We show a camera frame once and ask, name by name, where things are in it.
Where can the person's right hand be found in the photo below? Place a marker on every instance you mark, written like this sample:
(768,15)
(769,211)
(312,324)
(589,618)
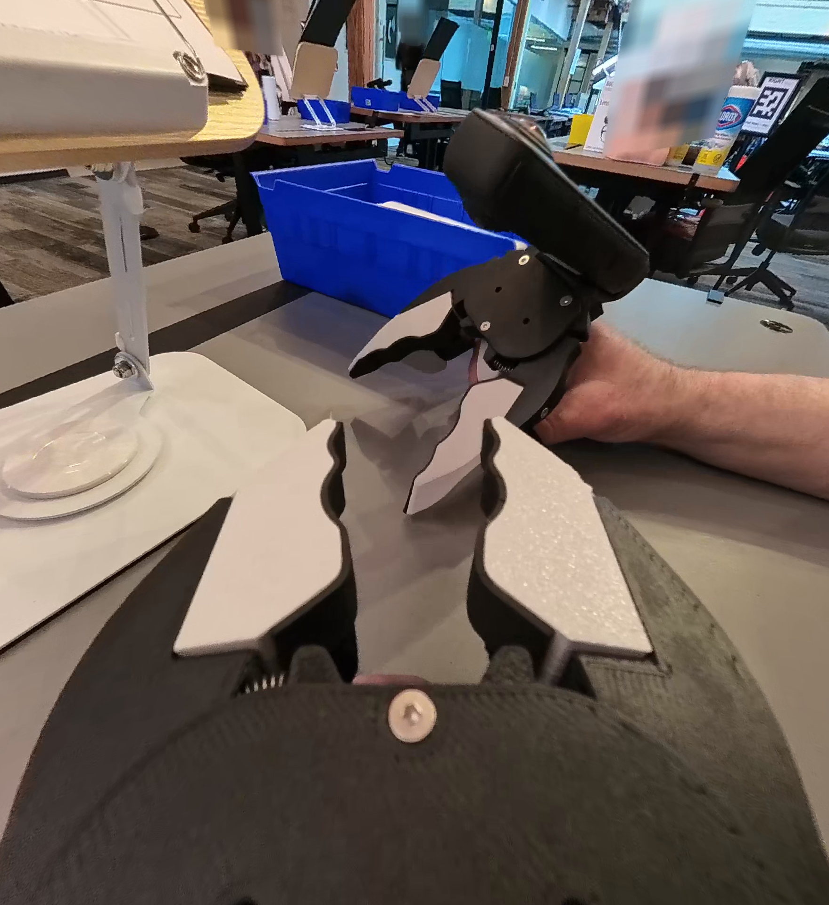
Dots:
(606,389)

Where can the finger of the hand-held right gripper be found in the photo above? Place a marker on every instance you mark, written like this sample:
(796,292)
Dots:
(408,333)
(457,446)

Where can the small blue plastic bin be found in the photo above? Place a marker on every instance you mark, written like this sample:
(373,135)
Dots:
(323,111)
(386,99)

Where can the white wipes canister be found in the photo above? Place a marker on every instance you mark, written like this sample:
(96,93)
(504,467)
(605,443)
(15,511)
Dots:
(733,116)

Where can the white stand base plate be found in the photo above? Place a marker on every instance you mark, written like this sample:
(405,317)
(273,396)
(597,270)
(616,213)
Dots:
(174,424)

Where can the white bottle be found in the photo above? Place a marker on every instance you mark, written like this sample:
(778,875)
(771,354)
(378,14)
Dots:
(422,212)

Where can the clear round stand foot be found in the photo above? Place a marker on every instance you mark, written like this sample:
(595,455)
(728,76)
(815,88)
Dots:
(68,467)

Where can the printed tag sign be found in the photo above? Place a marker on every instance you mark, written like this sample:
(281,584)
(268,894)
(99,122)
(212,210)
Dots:
(771,102)

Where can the black office chair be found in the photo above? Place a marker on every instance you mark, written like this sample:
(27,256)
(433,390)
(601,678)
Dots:
(231,205)
(740,198)

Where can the yellow bin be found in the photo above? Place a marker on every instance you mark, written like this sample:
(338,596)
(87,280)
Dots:
(580,130)

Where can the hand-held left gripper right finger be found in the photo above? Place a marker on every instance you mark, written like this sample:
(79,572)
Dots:
(563,559)

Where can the wooden top desk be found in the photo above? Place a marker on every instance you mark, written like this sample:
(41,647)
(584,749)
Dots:
(330,135)
(641,170)

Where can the wooden display board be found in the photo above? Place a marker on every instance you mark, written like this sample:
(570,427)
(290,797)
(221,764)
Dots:
(132,142)

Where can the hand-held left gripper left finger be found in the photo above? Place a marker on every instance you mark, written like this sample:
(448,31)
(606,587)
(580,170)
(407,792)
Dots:
(266,566)

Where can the white stand post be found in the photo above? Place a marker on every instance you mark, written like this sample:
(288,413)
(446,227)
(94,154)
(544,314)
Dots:
(125,269)

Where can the printed paper sheet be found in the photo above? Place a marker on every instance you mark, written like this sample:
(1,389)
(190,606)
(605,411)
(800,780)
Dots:
(75,64)

